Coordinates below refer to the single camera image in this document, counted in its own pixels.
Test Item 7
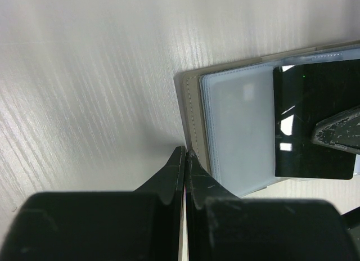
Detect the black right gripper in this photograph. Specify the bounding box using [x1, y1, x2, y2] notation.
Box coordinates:
[311, 106, 360, 154]

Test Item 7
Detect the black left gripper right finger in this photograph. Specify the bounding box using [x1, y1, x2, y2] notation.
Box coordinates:
[185, 151, 359, 260]

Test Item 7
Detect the grey leather card holder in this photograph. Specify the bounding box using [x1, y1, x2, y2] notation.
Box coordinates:
[180, 41, 359, 197]

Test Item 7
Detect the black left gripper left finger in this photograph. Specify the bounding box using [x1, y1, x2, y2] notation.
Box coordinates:
[1, 147, 186, 260]

